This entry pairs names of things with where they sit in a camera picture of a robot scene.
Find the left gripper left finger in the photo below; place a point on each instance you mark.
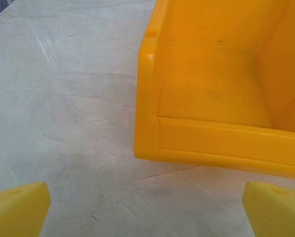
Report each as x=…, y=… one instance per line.
x=16, y=212

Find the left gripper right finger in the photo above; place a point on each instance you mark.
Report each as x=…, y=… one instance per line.
x=278, y=214

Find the yellow plastic bin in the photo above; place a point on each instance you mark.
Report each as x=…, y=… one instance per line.
x=211, y=86

